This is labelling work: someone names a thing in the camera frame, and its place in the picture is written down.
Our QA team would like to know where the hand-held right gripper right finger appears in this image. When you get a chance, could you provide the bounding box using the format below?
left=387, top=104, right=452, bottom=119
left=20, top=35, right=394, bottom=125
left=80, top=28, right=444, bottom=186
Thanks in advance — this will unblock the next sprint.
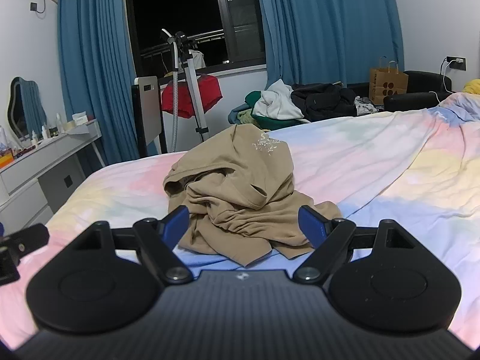
left=292, top=205, right=417, bottom=284

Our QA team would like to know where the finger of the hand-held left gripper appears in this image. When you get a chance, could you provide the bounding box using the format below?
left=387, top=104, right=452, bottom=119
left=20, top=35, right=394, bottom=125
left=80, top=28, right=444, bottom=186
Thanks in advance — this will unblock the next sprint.
left=0, top=223, right=50, bottom=286

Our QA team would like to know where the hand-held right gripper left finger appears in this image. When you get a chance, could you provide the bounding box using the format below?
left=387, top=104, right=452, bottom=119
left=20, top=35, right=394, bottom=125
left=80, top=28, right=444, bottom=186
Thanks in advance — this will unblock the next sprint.
left=71, top=206, right=194, bottom=284

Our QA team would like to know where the tan printed t-shirt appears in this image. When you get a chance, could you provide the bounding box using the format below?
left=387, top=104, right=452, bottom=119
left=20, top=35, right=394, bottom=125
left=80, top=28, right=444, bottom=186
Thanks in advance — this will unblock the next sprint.
left=163, top=124, right=344, bottom=267

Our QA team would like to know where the white dressing table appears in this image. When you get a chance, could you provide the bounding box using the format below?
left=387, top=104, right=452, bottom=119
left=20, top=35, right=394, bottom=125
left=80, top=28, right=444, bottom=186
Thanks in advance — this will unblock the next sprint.
left=0, top=120, right=107, bottom=229

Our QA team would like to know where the pastel tie-dye duvet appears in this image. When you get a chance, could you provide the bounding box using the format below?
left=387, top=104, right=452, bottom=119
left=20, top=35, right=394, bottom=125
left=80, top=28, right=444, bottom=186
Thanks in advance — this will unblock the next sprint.
left=0, top=92, right=480, bottom=351

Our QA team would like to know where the green garment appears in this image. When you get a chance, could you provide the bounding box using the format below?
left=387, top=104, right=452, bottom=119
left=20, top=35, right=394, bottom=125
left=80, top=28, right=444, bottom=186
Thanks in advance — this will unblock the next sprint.
left=245, top=91, right=312, bottom=130

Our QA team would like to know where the black garment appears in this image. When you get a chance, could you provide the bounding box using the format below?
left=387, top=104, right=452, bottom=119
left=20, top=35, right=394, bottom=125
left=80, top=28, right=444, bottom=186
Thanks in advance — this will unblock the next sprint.
left=290, top=82, right=359, bottom=122

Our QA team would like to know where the grey patterned garment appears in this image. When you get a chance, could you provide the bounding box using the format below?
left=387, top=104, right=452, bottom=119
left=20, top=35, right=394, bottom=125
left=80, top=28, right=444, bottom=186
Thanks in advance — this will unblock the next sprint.
left=354, top=96, right=384, bottom=116

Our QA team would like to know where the garment steamer stand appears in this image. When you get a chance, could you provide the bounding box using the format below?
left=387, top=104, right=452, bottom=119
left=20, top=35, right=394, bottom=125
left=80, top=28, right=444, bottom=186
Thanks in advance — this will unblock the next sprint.
left=160, top=28, right=211, bottom=154

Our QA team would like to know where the red garment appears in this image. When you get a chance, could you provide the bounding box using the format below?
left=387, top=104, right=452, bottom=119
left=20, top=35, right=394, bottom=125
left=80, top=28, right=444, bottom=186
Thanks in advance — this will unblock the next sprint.
left=161, top=75, right=224, bottom=118

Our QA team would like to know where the brown paper bag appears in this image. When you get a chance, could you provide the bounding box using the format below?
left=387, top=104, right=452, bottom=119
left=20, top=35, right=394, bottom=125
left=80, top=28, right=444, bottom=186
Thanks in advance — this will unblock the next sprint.
left=368, top=57, right=409, bottom=106

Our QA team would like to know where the black sofa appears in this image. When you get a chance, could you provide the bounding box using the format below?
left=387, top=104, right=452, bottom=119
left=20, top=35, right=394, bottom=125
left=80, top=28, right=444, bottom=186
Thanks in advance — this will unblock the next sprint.
left=339, top=70, right=456, bottom=113

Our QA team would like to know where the blue curtain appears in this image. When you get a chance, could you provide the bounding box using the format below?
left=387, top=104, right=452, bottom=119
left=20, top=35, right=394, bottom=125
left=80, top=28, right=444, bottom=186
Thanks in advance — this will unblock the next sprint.
left=255, top=0, right=406, bottom=87
left=56, top=0, right=141, bottom=167

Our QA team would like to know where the dark window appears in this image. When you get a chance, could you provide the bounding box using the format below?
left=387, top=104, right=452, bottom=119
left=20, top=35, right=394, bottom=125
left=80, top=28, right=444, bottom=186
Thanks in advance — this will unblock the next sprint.
left=124, top=0, right=267, bottom=77

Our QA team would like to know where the grey board with black frame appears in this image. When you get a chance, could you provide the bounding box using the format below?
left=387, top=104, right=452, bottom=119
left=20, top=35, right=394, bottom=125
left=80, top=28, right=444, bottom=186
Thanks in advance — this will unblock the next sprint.
left=131, top=76, right=167, bottom=158

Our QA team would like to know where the wavy black frame mirror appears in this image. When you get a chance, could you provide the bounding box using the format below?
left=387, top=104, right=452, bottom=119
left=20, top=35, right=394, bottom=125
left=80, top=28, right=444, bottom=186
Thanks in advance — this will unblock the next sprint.
left=6, top=77, right=48, bottom=139

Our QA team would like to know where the white charging cable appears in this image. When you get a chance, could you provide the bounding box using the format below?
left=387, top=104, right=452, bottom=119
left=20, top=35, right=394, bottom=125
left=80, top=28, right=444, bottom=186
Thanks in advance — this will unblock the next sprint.
left=429, top=60, right=456, bottom=103

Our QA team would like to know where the wall socket with charger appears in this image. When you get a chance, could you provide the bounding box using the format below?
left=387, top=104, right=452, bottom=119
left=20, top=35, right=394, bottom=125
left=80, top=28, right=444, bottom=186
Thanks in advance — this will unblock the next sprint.
left=444, top=56, right=467, bottom=72

